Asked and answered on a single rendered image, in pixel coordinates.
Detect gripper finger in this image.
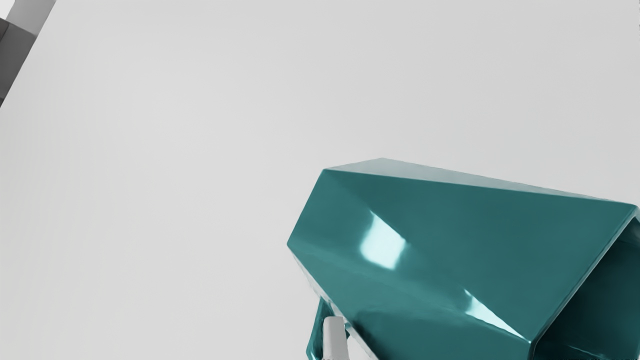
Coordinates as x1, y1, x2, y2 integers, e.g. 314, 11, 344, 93
322, 315, 351, 360

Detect teal faceted mug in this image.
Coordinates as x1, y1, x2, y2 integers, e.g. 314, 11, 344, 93
286, 157, 640, 360

